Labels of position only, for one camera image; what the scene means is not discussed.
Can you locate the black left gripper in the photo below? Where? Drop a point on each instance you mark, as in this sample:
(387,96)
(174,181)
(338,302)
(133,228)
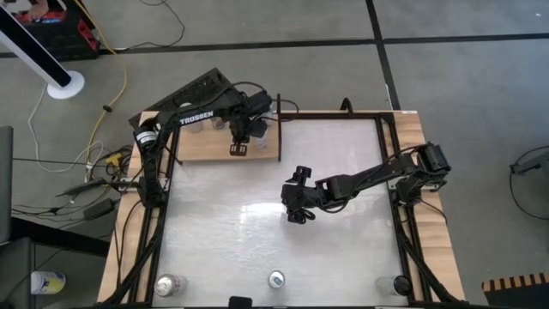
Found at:
(242,126)

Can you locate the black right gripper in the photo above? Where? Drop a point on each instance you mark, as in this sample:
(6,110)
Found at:
(300,196)

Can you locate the silver Diet Coke can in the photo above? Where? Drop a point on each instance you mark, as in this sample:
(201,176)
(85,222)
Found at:
(260,139)

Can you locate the white Celsius can yellow fruit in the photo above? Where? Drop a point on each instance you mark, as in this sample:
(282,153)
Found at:
(269,120)

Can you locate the white slim can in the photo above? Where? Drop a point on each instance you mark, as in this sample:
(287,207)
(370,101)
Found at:
(386,285)

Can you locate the silver can red print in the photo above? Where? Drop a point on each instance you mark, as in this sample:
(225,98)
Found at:
(165,285)

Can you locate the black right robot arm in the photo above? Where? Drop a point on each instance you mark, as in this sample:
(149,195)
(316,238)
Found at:
(377,173)

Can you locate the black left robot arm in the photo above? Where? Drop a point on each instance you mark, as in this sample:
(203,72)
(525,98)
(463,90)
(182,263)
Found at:
(214,112)

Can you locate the black perforated panel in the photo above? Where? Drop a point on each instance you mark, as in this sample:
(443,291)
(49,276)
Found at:
(201,88)

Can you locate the yellow power plug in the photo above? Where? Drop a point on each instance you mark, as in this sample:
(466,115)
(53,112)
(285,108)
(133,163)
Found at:
(113,159)

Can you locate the black power adapter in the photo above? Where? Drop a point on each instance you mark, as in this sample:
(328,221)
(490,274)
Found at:
(99,209)

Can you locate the grey power strip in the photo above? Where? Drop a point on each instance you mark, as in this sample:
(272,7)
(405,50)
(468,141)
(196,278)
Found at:
(81,188)

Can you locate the white pole round base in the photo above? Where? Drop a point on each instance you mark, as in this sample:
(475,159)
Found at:
(65,88)

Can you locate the black red tool case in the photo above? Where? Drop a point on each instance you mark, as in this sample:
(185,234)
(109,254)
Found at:
(64,43)

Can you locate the black yellow striped box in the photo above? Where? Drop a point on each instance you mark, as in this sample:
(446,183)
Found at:
(514,296)

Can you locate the black desk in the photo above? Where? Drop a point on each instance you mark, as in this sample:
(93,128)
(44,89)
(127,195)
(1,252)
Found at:
(17,274)

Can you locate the black metal shelf end frame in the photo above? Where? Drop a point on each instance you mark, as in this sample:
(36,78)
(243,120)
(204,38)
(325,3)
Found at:
(173,155)
(279,146)

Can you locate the black aluminium table frame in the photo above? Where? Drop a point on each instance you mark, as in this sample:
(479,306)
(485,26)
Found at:
(334,115)

